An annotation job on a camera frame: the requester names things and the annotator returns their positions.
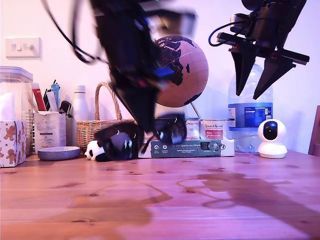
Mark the white metal bottle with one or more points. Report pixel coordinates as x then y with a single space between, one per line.
80 105

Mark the black clip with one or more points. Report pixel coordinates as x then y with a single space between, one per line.
65 107

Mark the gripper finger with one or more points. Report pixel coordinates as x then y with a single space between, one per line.
135 105
151 100

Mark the white light switch plate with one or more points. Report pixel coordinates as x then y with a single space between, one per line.
22 47

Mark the white carton box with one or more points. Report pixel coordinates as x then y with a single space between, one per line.
50 132

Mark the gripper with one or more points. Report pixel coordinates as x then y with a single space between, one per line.
270 40

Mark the black pen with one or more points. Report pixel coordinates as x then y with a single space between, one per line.
46 97

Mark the clear plastic storage container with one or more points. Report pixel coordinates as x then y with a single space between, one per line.
15 80

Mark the white paper strip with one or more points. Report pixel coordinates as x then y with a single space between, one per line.
52 102

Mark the small white round camera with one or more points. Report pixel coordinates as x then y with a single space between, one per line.
272 147

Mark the panda plush toy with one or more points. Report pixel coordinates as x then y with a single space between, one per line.
93 151

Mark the cork globe on metal stand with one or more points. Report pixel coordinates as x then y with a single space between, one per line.
190 75

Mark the wooden chair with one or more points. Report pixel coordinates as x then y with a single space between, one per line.
315 135

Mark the gingerbread print tissue box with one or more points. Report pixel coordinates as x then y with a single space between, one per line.
11 142

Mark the shallow grey bowl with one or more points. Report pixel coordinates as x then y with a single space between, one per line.
58 153

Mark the black sunglasses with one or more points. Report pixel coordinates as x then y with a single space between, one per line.
120 145

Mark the large clear water bottle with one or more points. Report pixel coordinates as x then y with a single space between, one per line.
250 117

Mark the arm's grey camera box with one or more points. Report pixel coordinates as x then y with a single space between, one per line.
180 21
237 20

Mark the red flat packet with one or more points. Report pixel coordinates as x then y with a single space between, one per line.
38 98

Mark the printed cardboard can tray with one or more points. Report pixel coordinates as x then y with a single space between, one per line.
195 148

